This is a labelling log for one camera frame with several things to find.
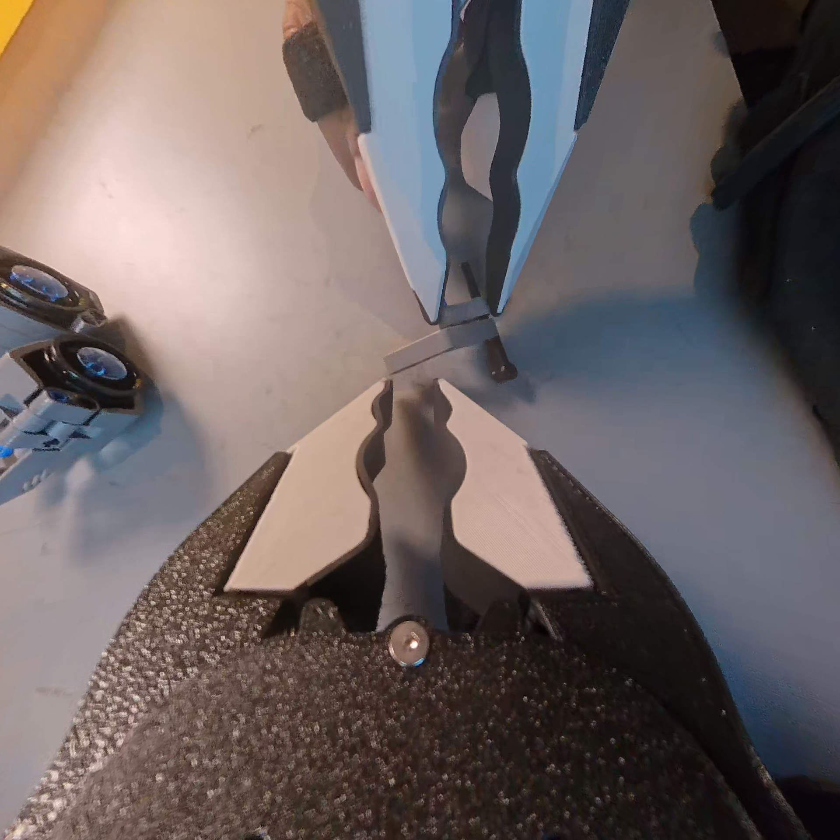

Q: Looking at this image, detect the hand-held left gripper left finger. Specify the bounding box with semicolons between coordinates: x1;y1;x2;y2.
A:
222;378;395;597

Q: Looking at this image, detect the grey bent building beam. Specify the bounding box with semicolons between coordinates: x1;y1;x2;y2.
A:
382;298;494;379

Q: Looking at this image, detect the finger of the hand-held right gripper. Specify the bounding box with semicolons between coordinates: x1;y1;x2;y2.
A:
487;0;595;316
357;0;462;326

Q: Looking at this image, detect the person's right hand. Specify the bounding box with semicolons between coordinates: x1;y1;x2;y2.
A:
282;0;384;207

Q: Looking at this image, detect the grey toy robot head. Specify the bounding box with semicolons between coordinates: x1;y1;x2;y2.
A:
0;245;147;503

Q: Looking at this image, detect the grey desk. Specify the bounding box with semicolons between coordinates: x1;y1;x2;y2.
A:
0;0;840;840

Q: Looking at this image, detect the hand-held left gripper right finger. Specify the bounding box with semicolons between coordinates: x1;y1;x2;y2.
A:
432;378;596;593

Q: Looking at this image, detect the black pin connector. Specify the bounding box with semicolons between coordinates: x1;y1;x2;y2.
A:
458;261;519;385

